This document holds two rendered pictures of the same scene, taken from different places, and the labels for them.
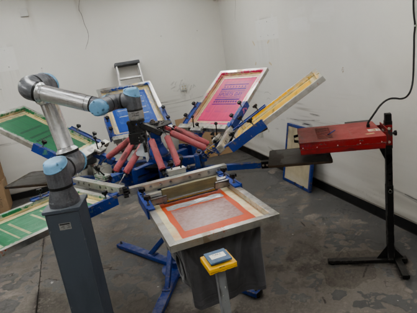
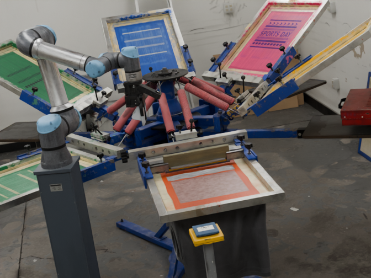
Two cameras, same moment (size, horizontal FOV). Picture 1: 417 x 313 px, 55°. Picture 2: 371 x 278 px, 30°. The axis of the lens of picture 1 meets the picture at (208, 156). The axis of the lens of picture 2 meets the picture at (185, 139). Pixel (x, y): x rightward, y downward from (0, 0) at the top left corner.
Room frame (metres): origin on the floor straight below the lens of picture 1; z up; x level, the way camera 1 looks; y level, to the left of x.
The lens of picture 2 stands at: (-1.08, -0.39, 2.24)
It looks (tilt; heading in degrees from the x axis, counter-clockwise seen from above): 18 degrees down; 10
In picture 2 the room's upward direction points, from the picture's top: 8 degrees counter-clockwise
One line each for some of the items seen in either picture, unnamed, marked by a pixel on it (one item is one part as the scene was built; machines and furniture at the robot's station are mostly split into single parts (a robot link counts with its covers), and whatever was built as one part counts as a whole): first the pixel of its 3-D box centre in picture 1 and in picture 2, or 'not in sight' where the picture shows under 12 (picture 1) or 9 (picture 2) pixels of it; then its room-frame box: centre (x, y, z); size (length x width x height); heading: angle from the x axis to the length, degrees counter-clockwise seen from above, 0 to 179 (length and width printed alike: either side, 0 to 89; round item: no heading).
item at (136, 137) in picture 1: (138, 131); (134, 93); (1.94, 0.32, 1.50); 0.09 x 0.08 x 0.12; 93
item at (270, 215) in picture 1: (201, 206); (205, 178); (2.16, 0.08, 0.97); 0.79 x 0.58 x 0.04; 18
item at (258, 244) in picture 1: (226, 265); (223, 245); (1.88, -0.01, 0.74); 0.45 x 0.03 x 0.43; 108
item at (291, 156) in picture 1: (242, 164); (274, 132); (3.02, -0.25, 0.91); 1.34 x 0.40 x 0.08; 78
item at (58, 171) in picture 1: (58, 171); (51, 130); (1.92, 0.75, 1.37); 0.13 x 0.12 x 0.14; 165
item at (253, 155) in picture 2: (229, 182); (245, 154); (2.47, -0.11, 0.97); 0.30 x 0.05 x 0.07; 18
